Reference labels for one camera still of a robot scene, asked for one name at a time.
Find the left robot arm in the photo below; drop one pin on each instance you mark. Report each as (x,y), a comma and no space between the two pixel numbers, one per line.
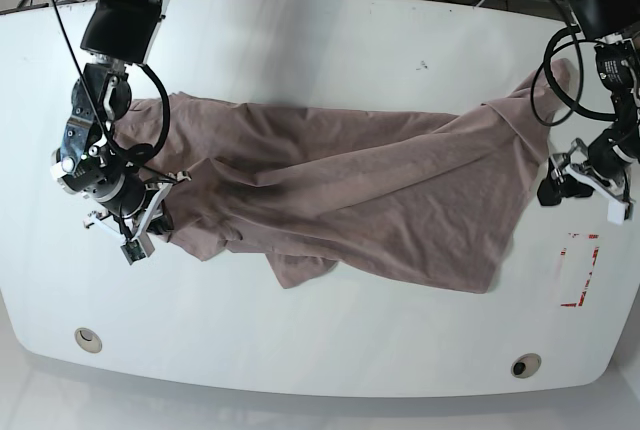
(612,27)

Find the left table grommet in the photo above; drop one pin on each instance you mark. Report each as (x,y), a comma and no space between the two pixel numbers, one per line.
(88,340)

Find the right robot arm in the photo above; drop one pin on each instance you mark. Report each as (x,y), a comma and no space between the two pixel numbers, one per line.
(89,161)

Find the right table grommet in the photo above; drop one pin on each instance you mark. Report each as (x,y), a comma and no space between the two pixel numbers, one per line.
(526,366)

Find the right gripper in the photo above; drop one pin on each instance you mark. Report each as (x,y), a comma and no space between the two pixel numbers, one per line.
(131,207)

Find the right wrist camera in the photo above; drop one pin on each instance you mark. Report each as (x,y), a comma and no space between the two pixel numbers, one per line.
(139,248)

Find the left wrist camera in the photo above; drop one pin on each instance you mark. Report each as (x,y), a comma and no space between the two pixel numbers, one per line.
(618,212)

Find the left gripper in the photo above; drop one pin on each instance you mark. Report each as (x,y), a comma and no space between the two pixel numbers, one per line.
(601,167)

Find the red tape rectangle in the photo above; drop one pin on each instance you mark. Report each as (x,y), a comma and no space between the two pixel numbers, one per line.
(577,262)

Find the table grommet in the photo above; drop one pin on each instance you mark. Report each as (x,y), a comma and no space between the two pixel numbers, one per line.
(526,366)
(88,340)

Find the mauve t-shirt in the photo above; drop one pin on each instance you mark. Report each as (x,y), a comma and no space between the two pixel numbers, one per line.
(422,198)

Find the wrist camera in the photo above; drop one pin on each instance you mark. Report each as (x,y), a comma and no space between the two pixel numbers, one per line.
(139,248)
(618,212)

